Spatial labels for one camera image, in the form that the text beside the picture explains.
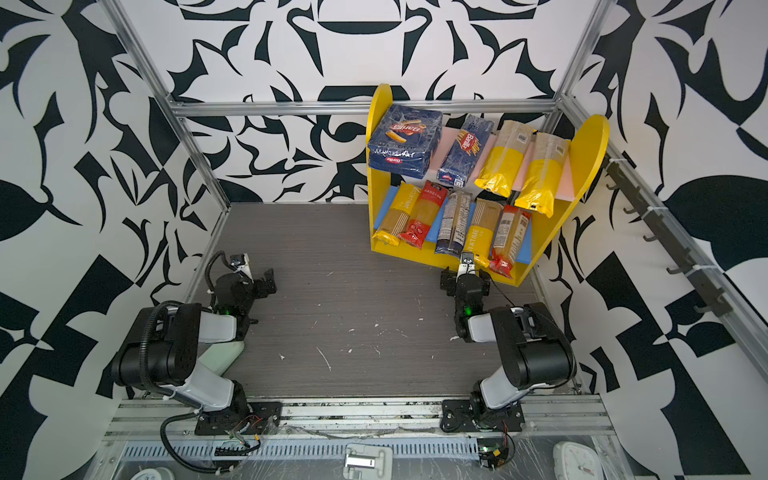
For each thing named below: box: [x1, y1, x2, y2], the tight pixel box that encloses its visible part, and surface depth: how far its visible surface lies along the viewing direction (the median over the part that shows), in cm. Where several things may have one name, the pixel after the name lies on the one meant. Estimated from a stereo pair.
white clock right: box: [553, 441, 604, 480], surface depth 68 cm
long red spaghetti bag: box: [398, 180, 448, 249], surface depth 97 cm
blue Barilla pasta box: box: [367, 104, 443, 179], surface depth 71 cm
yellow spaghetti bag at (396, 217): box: [372, 182, 421, 246], surface depth 97 cm
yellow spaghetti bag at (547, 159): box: [514, 132, 571, 218], surface depth 69 cm
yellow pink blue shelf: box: [366, 84, 610, 286], surface depth 77 cm
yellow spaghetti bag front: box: [465, 197, 504, 268], surface depth 93 cm
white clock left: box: [130, 467, 175, 480], surface depth 66 cm
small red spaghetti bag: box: [490, 205, 532, 279], surface depth 90 cm
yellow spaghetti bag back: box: [474, 120, 535, 198], surface depth 72 cm
